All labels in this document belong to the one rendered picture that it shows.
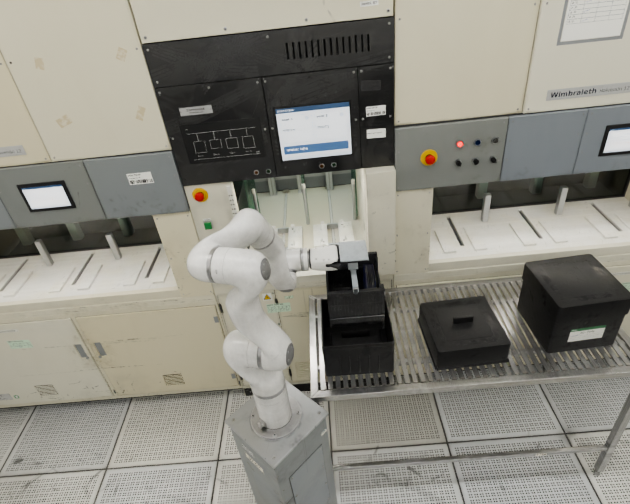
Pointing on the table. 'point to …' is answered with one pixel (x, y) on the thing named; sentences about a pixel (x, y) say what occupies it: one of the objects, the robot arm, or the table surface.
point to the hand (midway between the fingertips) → (352, 255)
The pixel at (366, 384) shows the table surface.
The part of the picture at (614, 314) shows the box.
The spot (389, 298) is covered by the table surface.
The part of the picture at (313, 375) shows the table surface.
